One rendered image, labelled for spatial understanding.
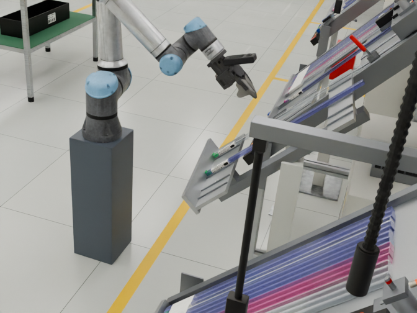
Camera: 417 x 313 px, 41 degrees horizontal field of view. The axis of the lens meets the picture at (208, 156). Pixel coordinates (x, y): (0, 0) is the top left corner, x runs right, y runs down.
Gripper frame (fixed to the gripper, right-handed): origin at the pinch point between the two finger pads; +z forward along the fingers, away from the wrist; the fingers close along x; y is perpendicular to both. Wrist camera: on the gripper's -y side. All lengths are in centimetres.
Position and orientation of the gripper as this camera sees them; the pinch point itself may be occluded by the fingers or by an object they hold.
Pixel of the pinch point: (255, 94)
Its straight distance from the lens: 208.4
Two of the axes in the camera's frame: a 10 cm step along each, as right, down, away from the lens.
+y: -7.1, 4.9, 5.1
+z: 6.3, 7.6, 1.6
